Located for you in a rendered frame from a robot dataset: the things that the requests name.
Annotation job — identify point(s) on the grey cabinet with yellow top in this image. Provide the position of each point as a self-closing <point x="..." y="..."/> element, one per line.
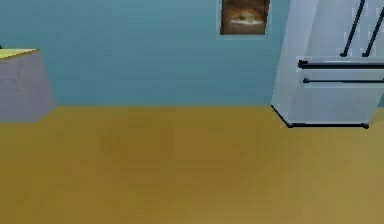
<point x="23" y="86"/>

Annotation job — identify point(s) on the silver grey fridge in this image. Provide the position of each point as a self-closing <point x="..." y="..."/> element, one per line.
<point x="320" y="100"/>

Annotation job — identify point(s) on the brown framed wall picture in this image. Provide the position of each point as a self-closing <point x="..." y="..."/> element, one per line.
<point x="244" y="16"/>

